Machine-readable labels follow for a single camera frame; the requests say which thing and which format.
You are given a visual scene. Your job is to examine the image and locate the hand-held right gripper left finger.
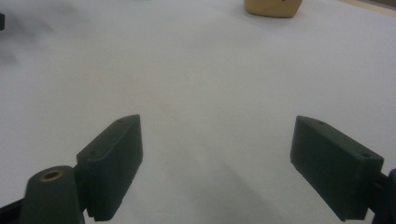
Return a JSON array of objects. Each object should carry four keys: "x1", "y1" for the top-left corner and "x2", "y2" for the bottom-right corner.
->
[{"x1": 76, "y1": 114, "x2": 144, "y2": 222}]

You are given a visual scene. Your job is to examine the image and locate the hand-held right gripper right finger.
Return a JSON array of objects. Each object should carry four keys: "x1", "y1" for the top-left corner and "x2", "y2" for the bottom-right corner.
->
[{"x1": 290, "y1": 115, "x2": 385, "y2": 222}]

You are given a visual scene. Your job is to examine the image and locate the tan rounded container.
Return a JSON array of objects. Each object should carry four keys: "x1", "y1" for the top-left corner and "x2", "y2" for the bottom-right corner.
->
[{"x1": 244, "y1": 0, "x2": 304, "y2": 19}]

